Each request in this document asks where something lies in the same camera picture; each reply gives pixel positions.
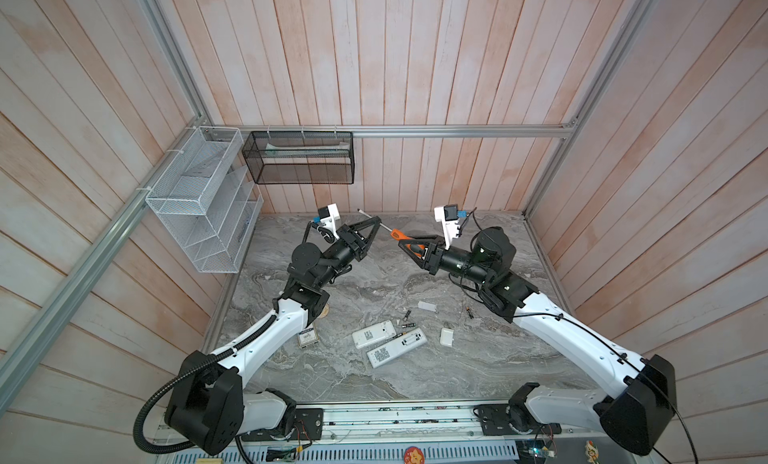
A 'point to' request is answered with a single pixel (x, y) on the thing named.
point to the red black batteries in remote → (408, 325)
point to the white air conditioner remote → (376, 333)
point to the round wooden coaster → (324, 311)
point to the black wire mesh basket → (301, 157)
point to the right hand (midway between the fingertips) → (401, 245)
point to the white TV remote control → (396, 347)
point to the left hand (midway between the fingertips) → (384, 225)
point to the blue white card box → (308, 337)
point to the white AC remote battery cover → (446, 337)
